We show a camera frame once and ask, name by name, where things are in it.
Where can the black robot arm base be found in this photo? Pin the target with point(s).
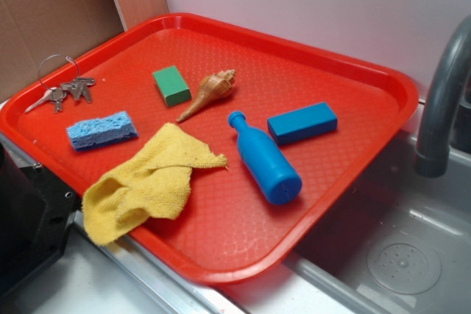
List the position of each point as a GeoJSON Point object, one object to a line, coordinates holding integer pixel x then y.
{"type": "Point", "coordinates": [37, 210]}

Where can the green rectangular block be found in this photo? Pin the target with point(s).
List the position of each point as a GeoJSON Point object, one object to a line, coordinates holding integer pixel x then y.
{"type": "Point", "coordinates": [171, 85]}

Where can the blue rectangular block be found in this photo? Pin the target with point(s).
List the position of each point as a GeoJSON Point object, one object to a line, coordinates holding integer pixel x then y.
{"type": "Point", "coordinates": [303, 123]}

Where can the red plastic tray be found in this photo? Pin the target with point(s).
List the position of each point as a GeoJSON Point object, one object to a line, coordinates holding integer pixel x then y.
{"type": "Point", "coordinates": [228, 231]}

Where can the brown spiral seashell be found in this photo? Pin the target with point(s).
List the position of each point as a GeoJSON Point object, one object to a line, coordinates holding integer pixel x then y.
{"type": "Point", "coordinates": [212, 88]}

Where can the blue plastic bottle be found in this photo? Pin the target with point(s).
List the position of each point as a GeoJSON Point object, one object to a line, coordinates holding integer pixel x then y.
{"type": "Point", "coordinates": [276, 178]}

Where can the yellow cloth rag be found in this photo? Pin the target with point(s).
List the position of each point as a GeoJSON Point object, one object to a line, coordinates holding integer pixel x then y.
{"type": "Point", "coordinates": [155, 183]}

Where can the blue sponge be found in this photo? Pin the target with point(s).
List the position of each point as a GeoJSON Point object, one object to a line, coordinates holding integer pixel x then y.
{"type": "Point", "coordinates": [98, 132]}

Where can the grey plastic sink basin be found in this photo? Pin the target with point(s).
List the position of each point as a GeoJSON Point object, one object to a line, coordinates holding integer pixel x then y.
{"type": "Point", "coordinates": [395, 242]}

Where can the grey sink faucet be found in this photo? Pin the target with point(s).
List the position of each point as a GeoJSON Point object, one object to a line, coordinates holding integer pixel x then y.
{"type": "Point", "coordinates": [445, 119]}

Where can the brown cardboard panel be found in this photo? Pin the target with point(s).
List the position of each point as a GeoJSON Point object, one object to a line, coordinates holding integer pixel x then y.
{"type": "Point", "coordinates": [31, 30]}

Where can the silver keys on ring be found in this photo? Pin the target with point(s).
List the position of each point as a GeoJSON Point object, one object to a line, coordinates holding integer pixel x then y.
{"type": "Point", "coordinates": [78, 88]}

